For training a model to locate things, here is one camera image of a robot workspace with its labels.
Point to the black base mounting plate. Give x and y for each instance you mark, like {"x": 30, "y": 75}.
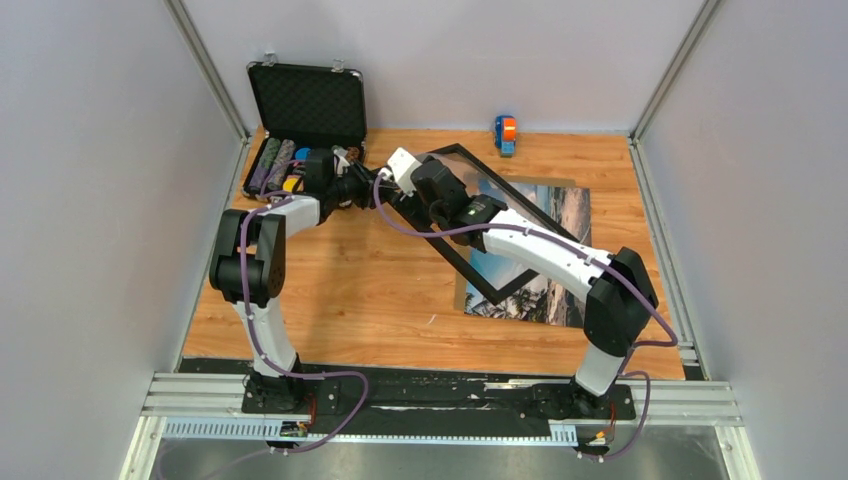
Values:
{"x": 419, "y": 403}

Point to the beach landscape photo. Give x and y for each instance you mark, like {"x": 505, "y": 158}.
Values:
{"x": 550, "y": 291}

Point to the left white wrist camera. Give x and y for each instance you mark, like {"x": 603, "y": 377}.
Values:
{"x": 345, "y": 157}

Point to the yellow poker chip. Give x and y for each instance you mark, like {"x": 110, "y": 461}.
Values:
{"x": 292, "y": 184}

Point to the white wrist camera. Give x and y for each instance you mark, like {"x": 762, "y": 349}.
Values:
{"x": 401, "y": 165}
{"x": 345, "y": 157}

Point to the clear acrylic sheet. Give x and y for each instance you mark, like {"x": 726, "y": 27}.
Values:
{"x": 496, "y": 269}

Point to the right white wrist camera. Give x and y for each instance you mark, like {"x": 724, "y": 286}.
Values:
{"x": 401, "y": 165}

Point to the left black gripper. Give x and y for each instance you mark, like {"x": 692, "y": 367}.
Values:
{"x": 366, "y": 183}

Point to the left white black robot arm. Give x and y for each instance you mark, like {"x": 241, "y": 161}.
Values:
{"x": 248, "y": 264}

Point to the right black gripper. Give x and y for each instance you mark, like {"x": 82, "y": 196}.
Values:
{"x": 411, "y": 207}

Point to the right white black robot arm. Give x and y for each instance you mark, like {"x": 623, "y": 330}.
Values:
{"x": 617, "y": 294}

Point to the wooden picture frame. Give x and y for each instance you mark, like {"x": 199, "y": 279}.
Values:
{"x": 479, "y": 221}

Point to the aluminium rail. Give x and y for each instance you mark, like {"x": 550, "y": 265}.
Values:
{"x": 670, "y": 402}

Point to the black poker chip case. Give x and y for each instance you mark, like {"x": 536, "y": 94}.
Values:
{"x": 310, "y": 105}

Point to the blue orange tape dispenser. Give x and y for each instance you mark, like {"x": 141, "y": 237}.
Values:
{"x": 505, "y": 135}

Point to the blue poker chip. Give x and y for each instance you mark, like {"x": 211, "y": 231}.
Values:
{"x": 301, "y": 154}

